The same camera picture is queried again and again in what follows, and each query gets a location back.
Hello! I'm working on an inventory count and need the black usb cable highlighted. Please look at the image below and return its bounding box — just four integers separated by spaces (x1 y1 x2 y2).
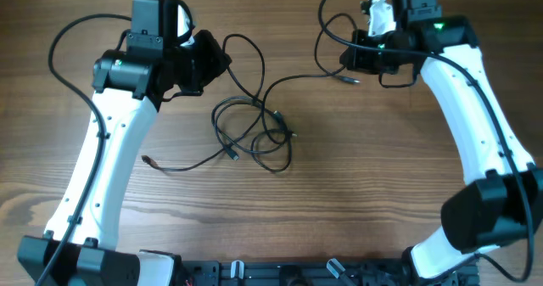
141 33 298 173
249 13 361 175

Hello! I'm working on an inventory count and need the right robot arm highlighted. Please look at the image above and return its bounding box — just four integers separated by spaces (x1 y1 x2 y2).
340 0 542 284

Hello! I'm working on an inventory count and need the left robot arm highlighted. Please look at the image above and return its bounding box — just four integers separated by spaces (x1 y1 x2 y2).
17 0 231 285

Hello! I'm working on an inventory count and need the black aluminium base frame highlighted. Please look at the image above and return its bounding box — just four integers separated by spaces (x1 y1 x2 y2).
181 259 480 286

